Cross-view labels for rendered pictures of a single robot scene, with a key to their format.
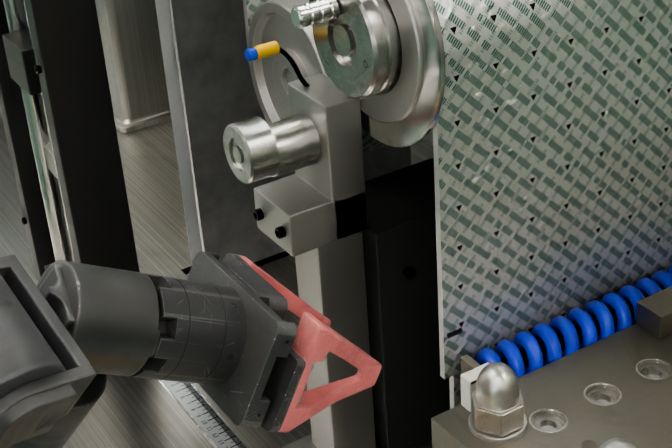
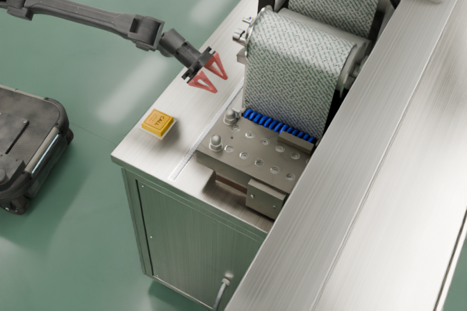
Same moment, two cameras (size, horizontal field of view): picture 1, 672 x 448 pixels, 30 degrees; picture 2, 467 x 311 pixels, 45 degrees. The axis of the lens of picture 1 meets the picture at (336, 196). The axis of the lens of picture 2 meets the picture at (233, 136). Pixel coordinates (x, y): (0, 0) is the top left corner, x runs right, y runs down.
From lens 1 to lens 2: 113 cm
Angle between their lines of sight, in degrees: 47
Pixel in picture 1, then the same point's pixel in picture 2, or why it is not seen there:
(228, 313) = (191, 59)
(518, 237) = (265, 96)
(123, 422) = (235, 66)
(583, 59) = (288, 73)
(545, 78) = (276, 70)
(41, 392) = (143, 45)
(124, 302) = (171, 42)
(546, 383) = (248, 124)
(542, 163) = (274, 86)
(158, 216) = not seen: hidden behind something
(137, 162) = not seen: hidden behind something
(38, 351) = (146, 39)
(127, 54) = not seen: outside the picture
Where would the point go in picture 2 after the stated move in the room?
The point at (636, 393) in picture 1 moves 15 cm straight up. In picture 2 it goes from (254, 140) to (258, 104)
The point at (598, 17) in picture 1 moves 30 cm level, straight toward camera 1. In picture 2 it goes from (294, 68) to (174, 94)
